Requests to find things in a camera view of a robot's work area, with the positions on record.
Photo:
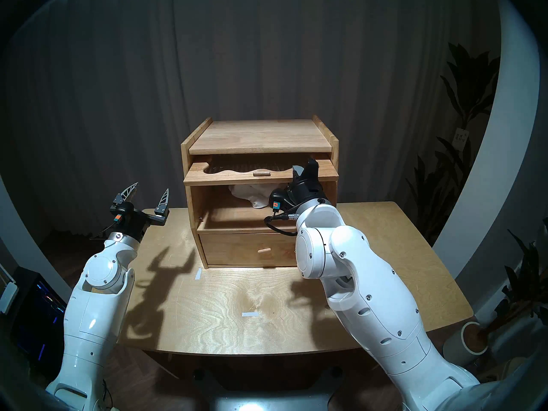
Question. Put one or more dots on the black computer tower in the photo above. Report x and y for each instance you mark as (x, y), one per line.
(38, 320)

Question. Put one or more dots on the wooden cabinet flip door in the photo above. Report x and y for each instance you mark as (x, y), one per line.
(222, 179)

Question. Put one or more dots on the wooden drawer with knob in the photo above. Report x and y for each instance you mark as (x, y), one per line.
(231, 249)

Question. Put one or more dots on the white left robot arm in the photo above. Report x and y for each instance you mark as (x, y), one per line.
(96, 311)

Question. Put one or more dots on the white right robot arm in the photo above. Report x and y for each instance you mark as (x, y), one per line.
(368, 294)

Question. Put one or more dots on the small dark potted plant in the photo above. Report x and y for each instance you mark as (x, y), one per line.
(522, 281)

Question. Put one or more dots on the wooden cabinet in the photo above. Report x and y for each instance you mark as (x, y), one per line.
(261, 136)

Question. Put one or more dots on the white box device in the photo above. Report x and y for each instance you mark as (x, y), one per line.
(7, 294)

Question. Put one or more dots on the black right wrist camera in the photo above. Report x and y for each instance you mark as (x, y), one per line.
(277, 200)

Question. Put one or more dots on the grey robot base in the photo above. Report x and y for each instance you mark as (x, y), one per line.
(265, 399)

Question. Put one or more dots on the white round plant pot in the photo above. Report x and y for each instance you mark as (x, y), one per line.
(460, 350)

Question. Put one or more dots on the grey curtain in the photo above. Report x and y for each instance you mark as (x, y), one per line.
(214, 50)

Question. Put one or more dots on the white plant tag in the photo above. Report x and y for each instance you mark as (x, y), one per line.
(461, 137)

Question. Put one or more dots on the white shirt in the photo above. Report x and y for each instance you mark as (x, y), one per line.
(248, 194)

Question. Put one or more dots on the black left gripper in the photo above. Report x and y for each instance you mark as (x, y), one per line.
(137, 224)

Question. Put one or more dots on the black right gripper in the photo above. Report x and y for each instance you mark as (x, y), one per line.
(306, 192)

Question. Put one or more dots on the tall dark leafy plant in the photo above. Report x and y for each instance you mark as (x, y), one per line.
(469, 84)

